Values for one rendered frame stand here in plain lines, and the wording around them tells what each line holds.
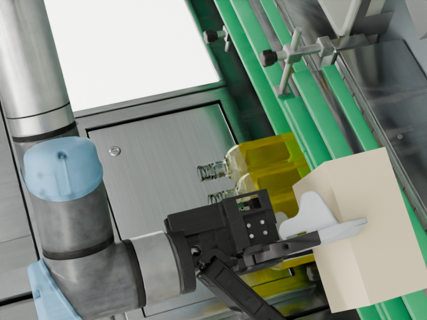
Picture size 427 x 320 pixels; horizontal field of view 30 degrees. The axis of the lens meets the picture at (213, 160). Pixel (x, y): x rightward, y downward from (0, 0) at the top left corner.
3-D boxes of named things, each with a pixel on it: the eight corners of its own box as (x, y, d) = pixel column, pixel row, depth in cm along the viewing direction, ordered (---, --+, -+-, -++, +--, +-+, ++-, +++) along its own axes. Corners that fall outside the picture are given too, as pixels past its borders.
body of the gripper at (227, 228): (273, 186, 87) (168, 211, 84) (296, 261, 86) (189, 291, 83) (256, 200, 95) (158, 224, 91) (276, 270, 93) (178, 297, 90)
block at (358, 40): (349, 64, 147) (315, 72, 145) (363, 29, 139) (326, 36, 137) (358, 79, 145) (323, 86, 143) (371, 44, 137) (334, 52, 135)
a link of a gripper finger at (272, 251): (313, 230, 82) (237, 254, 85) (318, 244, 82) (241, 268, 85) (325, 230, 87) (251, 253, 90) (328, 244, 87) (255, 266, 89)
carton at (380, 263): (385, 146, 89) (324, 162, 87) (432, 286, 86) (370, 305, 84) (346, 172, 100) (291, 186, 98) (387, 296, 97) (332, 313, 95)
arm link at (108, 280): (27, 272, 78) (45, 349, 80) (136, 244, 81) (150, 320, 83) (21, 246, 85) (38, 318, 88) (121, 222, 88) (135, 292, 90)
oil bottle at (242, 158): (326, 138, 148) (218, 163, 142) (333, 120, 143) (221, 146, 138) (338, 162, 145) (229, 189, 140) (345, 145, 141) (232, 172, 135)
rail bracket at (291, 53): (313, 79, 146) (250, 92, 143) (333, 14, 132) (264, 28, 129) (319, 91, 145) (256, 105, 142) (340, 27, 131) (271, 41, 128)
